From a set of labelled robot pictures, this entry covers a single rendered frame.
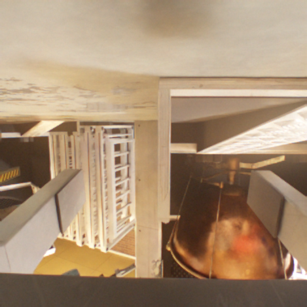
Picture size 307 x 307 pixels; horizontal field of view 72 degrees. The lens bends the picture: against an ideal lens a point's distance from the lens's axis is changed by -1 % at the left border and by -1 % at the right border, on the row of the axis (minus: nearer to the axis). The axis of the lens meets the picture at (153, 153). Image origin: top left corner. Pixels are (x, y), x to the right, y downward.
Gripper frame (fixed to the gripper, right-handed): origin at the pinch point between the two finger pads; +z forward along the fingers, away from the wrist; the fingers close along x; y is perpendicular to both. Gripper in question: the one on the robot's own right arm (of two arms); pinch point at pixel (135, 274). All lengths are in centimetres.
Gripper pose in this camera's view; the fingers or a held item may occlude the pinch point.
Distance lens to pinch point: 127.2
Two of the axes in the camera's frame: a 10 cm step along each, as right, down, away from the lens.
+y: 4.6, 3.9, -8.0
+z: 8.7, -3.7, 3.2
